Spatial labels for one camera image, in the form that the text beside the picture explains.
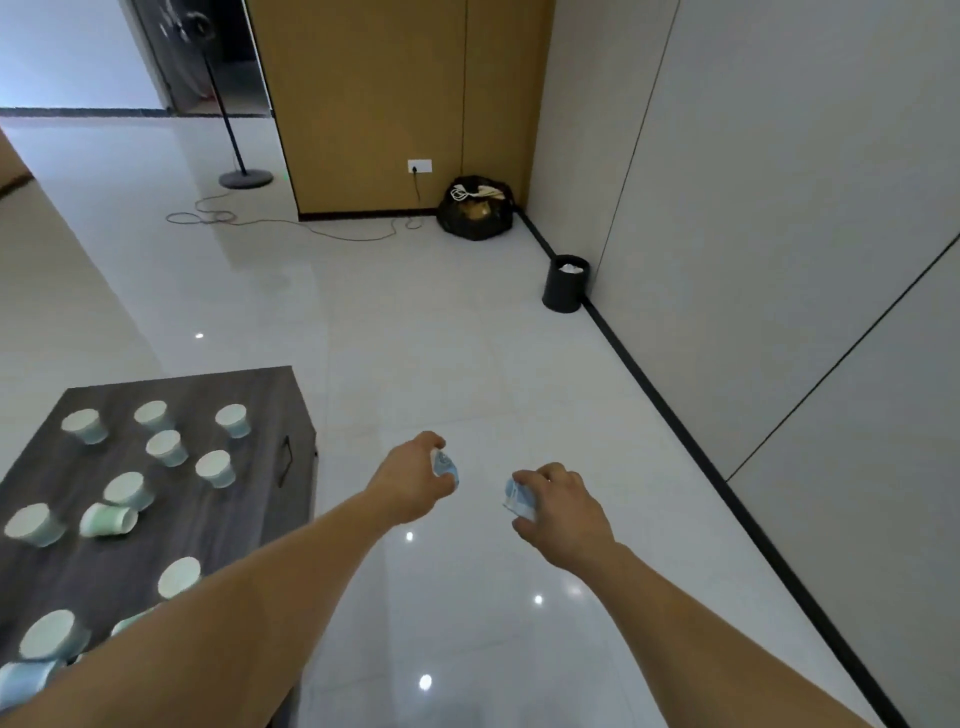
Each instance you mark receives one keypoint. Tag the person's left hand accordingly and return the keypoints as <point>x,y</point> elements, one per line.
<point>405,484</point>

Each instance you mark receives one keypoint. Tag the person's right hand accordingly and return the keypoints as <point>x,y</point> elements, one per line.
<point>570,517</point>

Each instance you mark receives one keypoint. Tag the person's right thumb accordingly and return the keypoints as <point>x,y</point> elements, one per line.
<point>525,526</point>

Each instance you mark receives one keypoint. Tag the person's left fingers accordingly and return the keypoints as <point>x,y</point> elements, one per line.
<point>429,444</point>

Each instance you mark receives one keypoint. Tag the pale blue paper cup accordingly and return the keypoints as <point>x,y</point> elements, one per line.
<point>521,496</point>
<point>445,466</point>

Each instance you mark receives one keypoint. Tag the person's left forearm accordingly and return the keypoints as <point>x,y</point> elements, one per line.
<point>225,622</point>

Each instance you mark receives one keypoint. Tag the person's right forearm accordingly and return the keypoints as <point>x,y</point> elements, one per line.
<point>675,637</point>

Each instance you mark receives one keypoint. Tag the black round trash bin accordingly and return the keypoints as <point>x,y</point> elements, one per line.
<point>564,289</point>

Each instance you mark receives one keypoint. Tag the dark grey wooden table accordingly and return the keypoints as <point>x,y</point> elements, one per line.
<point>225,525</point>

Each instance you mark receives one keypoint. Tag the white crumpled paper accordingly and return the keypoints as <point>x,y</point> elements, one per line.
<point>570,267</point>

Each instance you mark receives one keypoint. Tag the black garbage bag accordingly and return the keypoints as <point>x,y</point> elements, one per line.
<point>476,217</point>

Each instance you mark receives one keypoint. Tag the white item on garbage bag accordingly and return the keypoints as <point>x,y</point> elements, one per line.
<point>474,193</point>

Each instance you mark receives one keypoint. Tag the group of pale green cups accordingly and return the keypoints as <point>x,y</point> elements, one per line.
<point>129,489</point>

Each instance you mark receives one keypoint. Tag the black standing fan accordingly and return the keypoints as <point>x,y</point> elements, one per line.
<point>229,112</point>

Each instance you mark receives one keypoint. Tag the white wall socket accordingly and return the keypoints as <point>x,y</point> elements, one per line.
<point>420,166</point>

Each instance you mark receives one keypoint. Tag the tan wooden wall cabinet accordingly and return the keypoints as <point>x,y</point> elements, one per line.
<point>375,105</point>

